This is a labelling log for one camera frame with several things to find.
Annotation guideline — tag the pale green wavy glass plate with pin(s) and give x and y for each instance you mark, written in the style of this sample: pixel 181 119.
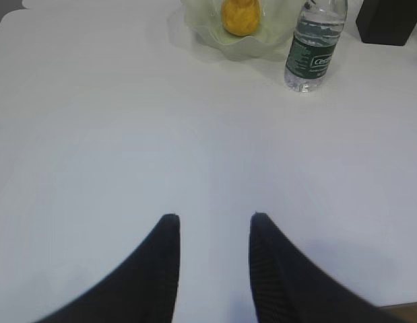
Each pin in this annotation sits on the pale green wavy glass plate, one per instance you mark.
pixel 277 20

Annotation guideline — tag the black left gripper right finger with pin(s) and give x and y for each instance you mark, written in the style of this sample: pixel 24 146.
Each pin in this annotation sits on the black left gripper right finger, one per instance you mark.
pixel 288 287

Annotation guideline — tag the yellow pear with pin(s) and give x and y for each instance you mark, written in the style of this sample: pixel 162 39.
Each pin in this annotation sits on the yellow pear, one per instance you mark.
pixel 240 17

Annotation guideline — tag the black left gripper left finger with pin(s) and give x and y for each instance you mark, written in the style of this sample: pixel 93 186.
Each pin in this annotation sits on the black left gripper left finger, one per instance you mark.
pixel 143 288

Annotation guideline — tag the black square pen holder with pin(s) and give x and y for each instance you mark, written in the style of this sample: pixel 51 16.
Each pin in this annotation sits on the black square pen holder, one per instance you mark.
pixel 386 22

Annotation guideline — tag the clear water bottle green label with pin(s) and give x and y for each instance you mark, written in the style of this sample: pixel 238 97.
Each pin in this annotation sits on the clear water bottle green label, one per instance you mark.
pixel 318 29

